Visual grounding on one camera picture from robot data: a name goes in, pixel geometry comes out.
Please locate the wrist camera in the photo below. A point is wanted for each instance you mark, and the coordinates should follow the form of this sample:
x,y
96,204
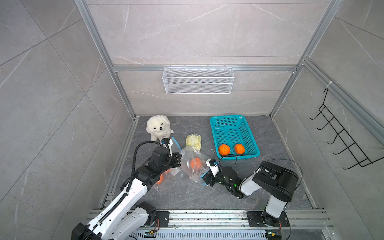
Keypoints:
x,y
168,143
214,166

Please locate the black wire hook rack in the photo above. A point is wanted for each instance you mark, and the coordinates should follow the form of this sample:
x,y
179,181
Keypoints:
x,y
341,134

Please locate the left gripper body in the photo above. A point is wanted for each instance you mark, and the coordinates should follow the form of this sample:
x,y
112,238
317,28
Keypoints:
x,y
171,162

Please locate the orange one bag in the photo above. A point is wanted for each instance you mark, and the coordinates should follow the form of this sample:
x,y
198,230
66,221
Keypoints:
x,y
196,166

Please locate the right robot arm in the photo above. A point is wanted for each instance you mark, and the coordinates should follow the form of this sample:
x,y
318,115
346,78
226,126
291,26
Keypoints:
x,y
279,182

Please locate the orange two bag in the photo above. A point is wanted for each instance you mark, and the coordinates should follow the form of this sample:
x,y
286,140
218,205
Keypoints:
x,y
239,149

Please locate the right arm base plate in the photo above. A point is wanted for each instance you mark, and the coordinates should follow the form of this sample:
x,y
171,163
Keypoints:
x,y
258,219

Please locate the orange three bag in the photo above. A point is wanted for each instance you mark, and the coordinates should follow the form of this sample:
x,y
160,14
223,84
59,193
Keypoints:
x,y
224,150

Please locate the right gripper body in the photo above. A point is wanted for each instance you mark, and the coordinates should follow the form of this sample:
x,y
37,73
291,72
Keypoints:
x,y
219,179

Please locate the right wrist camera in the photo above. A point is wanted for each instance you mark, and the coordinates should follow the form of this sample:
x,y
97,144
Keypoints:
x,y
214,166

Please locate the white plush dog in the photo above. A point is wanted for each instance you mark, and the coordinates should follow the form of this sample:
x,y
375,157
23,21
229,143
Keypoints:
x,y
158,127

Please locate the yellow tissue packet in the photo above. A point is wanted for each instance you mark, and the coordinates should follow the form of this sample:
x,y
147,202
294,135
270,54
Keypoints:
x,y
195,141

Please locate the aluminium rail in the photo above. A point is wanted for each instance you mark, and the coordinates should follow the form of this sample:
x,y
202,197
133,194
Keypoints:
x,y
237,219

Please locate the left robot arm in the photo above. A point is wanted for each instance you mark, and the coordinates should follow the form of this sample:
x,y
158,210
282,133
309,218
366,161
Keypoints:
x,y
124,214

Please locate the white wire wall basket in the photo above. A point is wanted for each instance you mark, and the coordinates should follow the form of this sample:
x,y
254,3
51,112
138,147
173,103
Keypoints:
x,y
198,80

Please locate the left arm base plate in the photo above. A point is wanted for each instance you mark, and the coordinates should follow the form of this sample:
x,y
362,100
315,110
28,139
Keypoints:
x,y
160,219

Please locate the teal plastic basket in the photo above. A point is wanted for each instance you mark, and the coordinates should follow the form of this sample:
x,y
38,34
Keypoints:
x,y
232,130

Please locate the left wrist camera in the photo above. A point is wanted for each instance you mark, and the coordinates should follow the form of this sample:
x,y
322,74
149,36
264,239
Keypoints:
x,y
168,143

